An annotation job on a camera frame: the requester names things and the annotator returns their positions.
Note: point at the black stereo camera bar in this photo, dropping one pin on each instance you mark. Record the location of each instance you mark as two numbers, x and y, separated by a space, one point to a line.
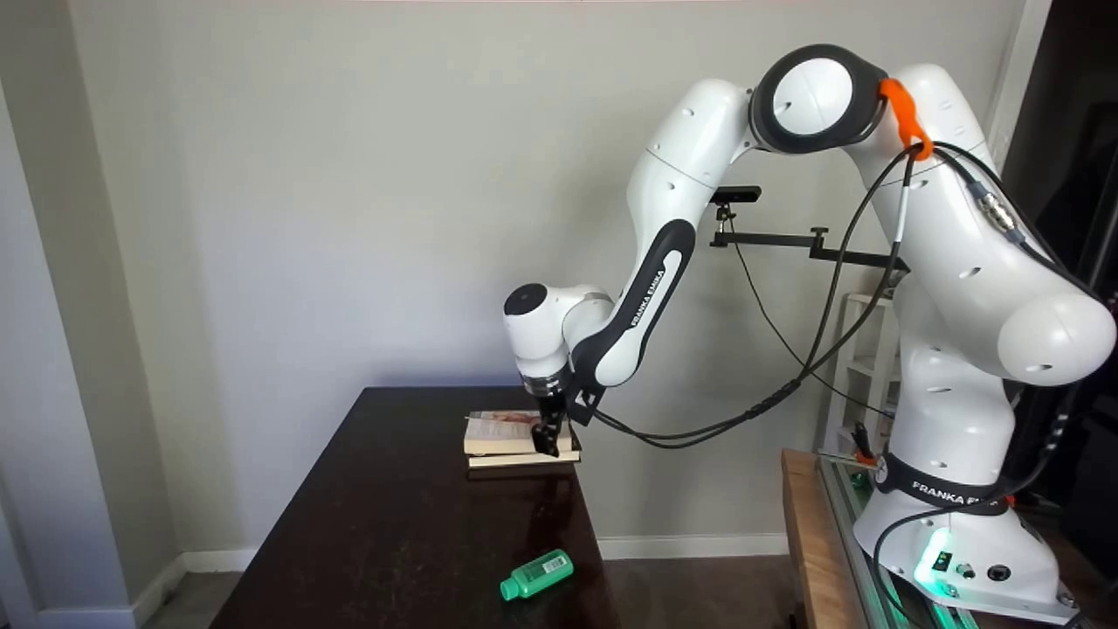
738 194

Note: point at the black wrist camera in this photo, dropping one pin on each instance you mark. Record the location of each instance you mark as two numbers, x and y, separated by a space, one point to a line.
586 401

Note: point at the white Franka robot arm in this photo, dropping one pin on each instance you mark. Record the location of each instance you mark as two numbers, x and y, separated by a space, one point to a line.
966 314

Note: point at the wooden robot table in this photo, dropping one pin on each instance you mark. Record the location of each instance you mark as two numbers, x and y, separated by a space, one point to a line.
816 561

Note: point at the book with portrait cover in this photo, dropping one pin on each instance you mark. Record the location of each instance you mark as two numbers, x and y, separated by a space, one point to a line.
507 421

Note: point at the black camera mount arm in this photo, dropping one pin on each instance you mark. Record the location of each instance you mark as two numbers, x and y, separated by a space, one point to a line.
805 246

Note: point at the white shelf unit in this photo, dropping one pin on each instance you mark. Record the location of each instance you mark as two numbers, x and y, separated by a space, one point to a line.
862 370

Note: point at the dark wooden dresser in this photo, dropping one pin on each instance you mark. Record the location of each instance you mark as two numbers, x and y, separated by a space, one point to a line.
407 535

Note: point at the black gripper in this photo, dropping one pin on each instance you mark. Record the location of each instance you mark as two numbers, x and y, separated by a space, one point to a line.
545 399

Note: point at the green plastic bottle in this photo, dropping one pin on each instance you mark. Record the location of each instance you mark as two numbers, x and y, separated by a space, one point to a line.
536 573

